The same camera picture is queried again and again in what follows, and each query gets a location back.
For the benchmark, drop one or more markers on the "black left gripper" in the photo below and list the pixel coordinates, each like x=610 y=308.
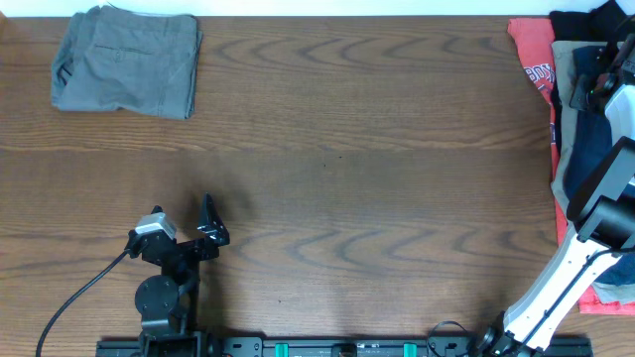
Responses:
x=184 y=246

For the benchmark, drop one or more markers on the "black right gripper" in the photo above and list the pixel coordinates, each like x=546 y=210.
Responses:
x=581 y=94

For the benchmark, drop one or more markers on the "dark blue shorts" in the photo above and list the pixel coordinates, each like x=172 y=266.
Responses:
x=594 y=135

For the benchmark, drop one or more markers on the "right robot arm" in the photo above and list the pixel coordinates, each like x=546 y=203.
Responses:
x=601 y=214

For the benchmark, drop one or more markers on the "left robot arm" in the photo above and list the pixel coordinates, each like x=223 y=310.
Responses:
x=168 y=302

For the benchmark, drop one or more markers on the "beige khaki shorts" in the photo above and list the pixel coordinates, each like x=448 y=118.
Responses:
x=617 y=284

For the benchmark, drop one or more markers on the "black garment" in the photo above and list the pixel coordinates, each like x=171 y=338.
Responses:
x=606 y=23

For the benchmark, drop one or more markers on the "red printed t-shirt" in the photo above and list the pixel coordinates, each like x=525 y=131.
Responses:
x=533 y=38

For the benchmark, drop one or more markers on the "folded grey shorts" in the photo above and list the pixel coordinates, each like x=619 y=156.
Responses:
x=111 y=59

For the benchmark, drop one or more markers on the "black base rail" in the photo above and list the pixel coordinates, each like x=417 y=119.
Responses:
x=258 y=347

